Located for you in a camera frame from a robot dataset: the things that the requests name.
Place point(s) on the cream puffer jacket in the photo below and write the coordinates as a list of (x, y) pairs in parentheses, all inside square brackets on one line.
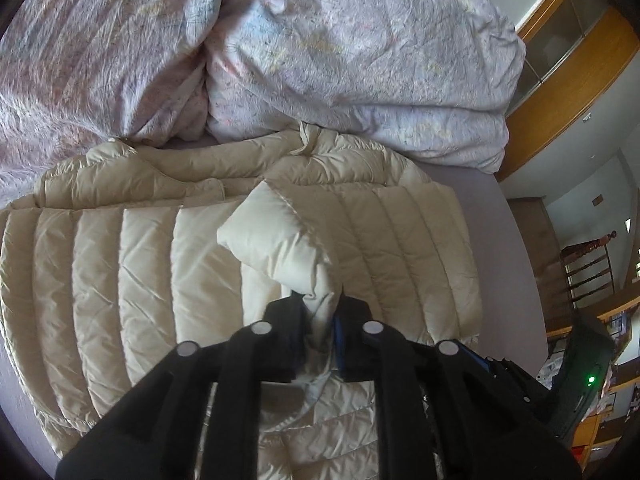
[(150, 270)]

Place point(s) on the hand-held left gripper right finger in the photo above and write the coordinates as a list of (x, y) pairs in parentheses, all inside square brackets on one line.
[(350, 345)]

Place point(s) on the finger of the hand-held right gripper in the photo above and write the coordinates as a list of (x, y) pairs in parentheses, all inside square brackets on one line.
[(515, 380)]

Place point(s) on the wall switch plate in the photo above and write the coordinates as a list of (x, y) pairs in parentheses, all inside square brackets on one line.
[(597, 200)]

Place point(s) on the wooden wardrobe with glass doors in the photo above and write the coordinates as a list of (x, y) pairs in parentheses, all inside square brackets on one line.
[(565, 75)]

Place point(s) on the wooden shelf with clutter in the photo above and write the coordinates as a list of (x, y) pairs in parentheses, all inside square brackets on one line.
[(625, 360)]

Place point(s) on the wooden chair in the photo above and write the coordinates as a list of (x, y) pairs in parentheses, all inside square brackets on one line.
[(590, 270)]

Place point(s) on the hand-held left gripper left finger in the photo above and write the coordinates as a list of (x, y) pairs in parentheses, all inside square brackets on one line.
[(287, 340)]

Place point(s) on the pink printed duvet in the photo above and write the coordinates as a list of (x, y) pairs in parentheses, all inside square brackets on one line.
[(325, 50)]

